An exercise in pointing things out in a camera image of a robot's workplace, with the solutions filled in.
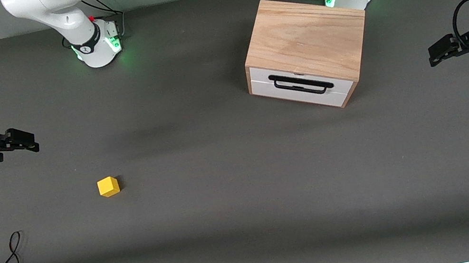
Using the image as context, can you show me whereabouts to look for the grey table mat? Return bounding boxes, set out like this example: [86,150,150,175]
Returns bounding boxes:
[0,0,469,263]

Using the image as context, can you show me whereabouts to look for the black drawer handle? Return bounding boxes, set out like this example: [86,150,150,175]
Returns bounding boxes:
[268,65,335,103]

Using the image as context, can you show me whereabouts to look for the wooden drawer cabinet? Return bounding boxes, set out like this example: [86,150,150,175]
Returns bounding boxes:
[234,0,382,124]

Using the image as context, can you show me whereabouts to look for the white-fronted wooden drawer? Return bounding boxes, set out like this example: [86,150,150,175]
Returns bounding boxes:
[248,50,358,121]

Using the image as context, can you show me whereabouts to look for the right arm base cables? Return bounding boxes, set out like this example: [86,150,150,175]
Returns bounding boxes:
[80,0,129,44]

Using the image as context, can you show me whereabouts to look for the yellow cube block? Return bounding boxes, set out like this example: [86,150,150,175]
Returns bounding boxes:
[96,175,122,199]

